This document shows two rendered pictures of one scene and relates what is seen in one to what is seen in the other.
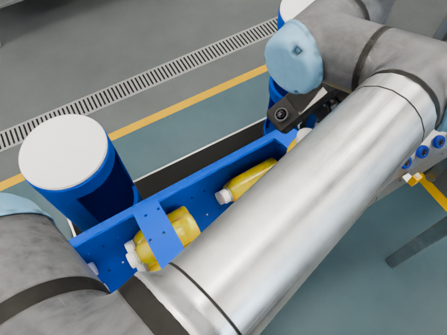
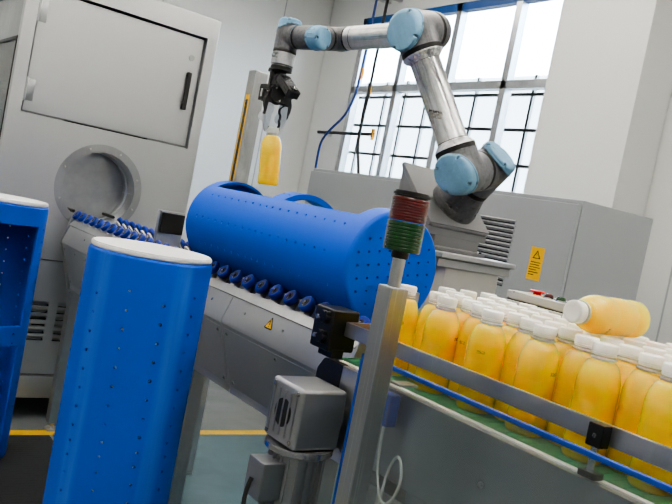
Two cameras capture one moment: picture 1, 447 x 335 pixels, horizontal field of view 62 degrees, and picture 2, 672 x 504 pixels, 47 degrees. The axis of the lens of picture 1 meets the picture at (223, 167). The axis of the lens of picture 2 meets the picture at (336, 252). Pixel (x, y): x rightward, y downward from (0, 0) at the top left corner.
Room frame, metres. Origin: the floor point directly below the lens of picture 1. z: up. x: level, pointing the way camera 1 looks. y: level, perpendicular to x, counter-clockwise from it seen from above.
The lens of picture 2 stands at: (0.45, 2.35, 1.20)
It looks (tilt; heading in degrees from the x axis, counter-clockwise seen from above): 3 degrees down; 262
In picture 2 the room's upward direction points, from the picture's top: 11 degrees clockwise
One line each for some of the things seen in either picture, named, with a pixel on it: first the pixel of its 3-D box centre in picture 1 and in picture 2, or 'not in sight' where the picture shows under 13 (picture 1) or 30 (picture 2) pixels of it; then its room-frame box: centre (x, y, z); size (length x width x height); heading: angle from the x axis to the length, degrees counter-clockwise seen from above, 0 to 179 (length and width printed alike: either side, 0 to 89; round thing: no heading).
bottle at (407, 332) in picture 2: not in sight; (398, 332); (0.08, 0.80, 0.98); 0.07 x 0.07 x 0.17
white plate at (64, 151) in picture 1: (63, 149); (152, 250); (0.62, 0.50, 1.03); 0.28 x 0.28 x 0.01
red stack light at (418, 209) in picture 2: not in sight; (409, 210); (0.17, 1.08, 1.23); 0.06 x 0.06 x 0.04
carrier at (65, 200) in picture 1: (105, 203); (118, 434); (0.62, 0.50, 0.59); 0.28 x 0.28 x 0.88
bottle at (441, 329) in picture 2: not in sight; (437, 347); (0.02, 0.90, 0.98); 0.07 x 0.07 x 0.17
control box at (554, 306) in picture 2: not in sight; (549, 319); (-0.31, 0.61, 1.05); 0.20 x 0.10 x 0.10; 119
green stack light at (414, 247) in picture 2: not in sight; (403, 236); (0.17, 1.08, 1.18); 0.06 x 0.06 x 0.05
